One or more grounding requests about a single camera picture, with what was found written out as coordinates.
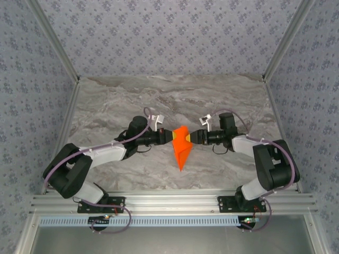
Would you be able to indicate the aluminium corner post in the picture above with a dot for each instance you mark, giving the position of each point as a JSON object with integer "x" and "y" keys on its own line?
{"x": 288, "y": 39}
{"x": 53, "y": 39}

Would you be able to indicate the aluminium side rail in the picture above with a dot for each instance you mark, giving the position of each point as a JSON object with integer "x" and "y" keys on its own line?
{"x": 67, "y": 119}
{"x": 279, "y": 119}

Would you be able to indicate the orange paper sheet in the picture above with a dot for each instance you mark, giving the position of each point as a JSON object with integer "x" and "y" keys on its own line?
{"x": 182, "y": 153}

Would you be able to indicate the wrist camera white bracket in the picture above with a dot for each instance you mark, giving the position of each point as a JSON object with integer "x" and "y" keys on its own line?
{"x": 206, "y": 121}
{"x": 159, "y": 119}

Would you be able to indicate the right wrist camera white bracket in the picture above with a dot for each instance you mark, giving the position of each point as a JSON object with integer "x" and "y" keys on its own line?
{"x": 206, "y": 121}

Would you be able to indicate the small black circuit board bracket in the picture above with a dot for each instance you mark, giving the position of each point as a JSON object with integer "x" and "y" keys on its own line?
{"x": 247, "y": 220}
{"x": 98, "y": 221}

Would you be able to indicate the aluminium mounting rail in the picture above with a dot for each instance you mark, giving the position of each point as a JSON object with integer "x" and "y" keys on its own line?
{"x": 172, "y": 202}

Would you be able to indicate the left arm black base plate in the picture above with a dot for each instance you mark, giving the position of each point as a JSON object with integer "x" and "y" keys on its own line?
{"x": 82, "y": 207}

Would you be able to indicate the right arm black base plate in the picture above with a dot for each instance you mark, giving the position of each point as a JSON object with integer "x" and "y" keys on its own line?
{"x": 223, "y": 203}

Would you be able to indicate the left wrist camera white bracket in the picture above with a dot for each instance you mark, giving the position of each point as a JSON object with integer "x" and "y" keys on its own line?
{"x": 159, "y": 119}

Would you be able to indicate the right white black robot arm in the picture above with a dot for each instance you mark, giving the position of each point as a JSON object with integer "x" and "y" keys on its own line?
{"x": 243, "y": 145}

